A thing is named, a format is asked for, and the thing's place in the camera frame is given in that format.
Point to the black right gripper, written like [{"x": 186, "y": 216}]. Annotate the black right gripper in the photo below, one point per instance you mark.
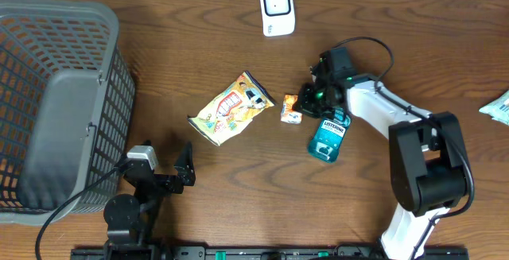
[{"x": 302, "y": 106}]

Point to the yellow snack bag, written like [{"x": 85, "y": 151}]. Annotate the yellow snack bag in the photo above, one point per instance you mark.
[{"x": 232, "y": 110}]

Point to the blue Listerine mouthwash bottle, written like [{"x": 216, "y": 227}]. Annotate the blue Listerine mouthwash bottle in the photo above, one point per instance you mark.
[{"x": 326, "y": 142}]

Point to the orange tissue pack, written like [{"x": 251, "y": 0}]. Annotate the orange tissue pack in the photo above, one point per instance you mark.
[{"x": 288, "y": 114}]

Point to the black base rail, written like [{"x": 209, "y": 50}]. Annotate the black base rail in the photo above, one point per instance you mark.
[{"x": 360, "y": 252}]

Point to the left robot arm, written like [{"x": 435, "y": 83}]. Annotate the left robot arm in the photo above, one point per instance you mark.
[{"x": 130, "y": 218}]

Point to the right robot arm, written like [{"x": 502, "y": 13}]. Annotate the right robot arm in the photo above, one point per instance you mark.
[{"x": 429, "y": 171}]

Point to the grey plastic shopping basket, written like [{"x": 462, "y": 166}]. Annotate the grey plastic shopping basket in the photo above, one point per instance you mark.
[{"x": 66, "y": 103}]

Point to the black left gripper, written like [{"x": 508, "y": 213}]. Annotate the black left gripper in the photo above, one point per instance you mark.
[{"x": 185, "y": 171}]

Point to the teal wet wipes pack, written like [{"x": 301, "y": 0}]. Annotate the teal wet wipes pack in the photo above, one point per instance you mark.
[{"x": 498, "y": 109}]

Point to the white barcode scanner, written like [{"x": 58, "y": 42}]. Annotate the white barcode scanner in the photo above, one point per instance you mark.
[{"x": 278, "y": 17}]

